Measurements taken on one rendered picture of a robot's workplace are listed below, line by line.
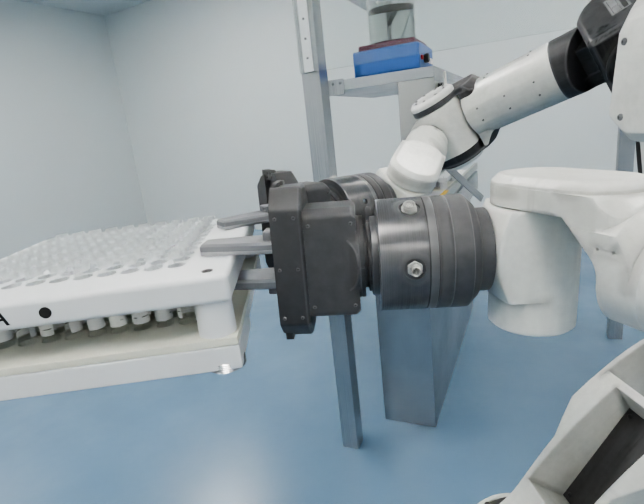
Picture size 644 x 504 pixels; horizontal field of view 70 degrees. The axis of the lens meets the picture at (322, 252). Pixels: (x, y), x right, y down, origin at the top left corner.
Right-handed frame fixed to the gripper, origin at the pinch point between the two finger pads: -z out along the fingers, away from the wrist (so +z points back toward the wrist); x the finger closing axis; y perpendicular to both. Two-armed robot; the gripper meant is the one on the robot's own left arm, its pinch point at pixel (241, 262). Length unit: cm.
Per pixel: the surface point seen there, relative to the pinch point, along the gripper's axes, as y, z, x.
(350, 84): 111, 10, -23
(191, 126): 566, -196, -30
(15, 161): 470, -372, -5
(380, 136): 458, 38, 0
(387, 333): 124, 18, 65
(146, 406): 144, -92, 105
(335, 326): 109, 0, 55
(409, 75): 104, 27, -23
